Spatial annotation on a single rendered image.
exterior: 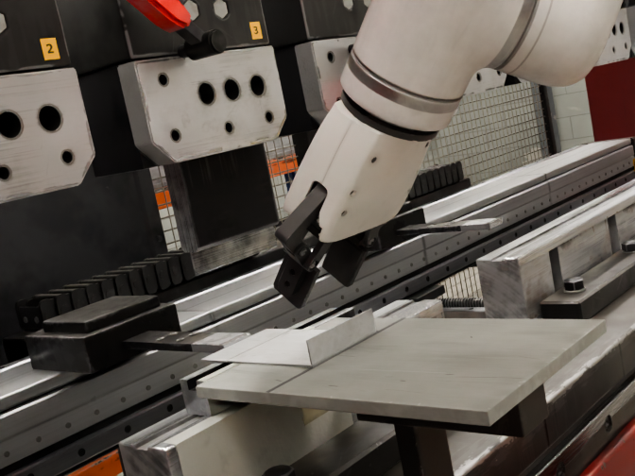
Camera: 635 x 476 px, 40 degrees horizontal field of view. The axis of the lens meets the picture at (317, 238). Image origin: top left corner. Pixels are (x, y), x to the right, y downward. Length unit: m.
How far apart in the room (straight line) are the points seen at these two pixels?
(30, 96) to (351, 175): 0.22
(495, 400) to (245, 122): 0.31
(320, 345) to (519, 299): 0.47
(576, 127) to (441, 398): 8.29
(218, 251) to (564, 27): 0.34
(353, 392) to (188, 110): 0.25
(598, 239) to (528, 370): 0.74
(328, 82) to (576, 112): 8.03
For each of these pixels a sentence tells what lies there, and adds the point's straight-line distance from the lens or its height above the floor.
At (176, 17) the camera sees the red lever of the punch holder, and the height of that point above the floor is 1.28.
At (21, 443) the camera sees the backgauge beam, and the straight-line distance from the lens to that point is 0.92.
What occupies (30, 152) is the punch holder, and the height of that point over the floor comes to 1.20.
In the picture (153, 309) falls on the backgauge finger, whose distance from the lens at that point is 0.94.
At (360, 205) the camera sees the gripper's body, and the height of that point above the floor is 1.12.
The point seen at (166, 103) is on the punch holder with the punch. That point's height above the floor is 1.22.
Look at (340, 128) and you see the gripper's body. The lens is 0.61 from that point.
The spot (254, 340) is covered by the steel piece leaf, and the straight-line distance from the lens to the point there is 0.80.
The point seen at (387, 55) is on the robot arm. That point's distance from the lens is 0.58.
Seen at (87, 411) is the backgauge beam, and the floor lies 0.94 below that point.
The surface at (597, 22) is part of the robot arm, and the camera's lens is 0.60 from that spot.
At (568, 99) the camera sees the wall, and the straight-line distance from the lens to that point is 8.82.
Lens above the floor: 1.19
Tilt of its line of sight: 8 degrees down
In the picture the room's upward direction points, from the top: 11 degrees counter-clockwise
